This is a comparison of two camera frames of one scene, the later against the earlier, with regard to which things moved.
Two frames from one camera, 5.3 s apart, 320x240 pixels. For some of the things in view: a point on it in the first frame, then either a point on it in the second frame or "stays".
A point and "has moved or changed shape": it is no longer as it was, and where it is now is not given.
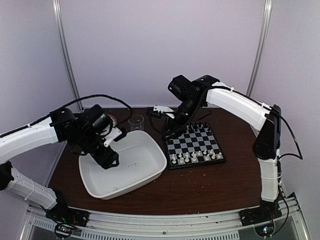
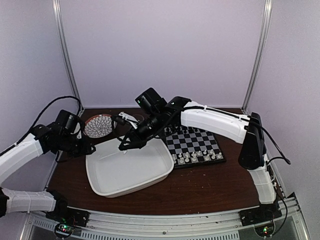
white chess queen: x=194 y=159 stays
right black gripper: x=173 y=127 -> x=139 y=140
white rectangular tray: x=142 y=161 has moved or changed shape
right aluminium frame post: x=264 y=33 stays
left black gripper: x=105 y=160 -> x=86 y=148
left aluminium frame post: x=61 y=23 stays
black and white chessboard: x=197 y=145 stays
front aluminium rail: x=167 y=224 stays
